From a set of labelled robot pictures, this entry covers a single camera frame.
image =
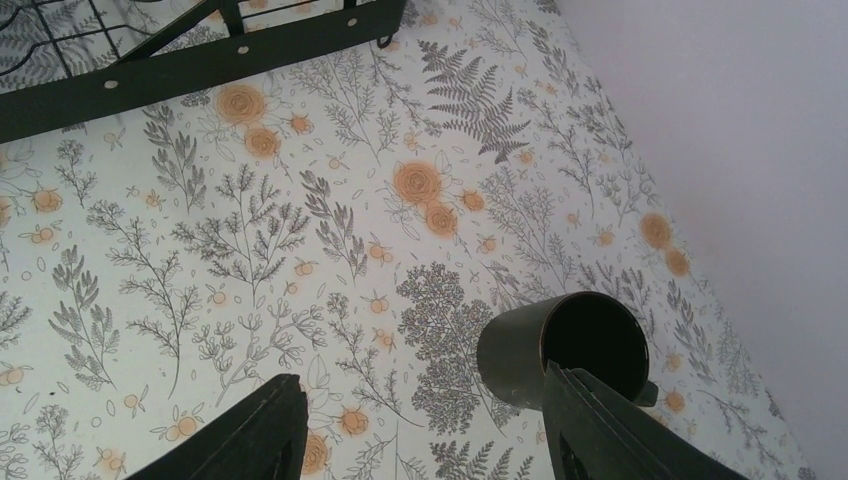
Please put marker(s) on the black matte mug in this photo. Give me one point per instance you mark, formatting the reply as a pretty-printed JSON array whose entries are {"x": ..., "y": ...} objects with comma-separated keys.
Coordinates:
[{"x": 585, "y": 330}]

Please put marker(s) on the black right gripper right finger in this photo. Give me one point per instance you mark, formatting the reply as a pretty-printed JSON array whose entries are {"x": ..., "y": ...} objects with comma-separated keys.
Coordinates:
[{"x": 595, "y": 433}]

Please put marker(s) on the floral patterned table mat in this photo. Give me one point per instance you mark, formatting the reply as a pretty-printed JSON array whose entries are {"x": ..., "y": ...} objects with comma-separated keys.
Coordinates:
[{"x": 353, "y": 219}]

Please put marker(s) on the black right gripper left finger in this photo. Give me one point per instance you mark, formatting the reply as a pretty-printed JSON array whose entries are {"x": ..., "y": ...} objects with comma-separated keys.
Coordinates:
[{"x": 263, "y": 436}]

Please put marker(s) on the black wire dish rack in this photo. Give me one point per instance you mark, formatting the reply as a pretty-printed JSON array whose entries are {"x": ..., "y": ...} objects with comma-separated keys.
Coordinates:
[{"x": 63, "y": 64}]

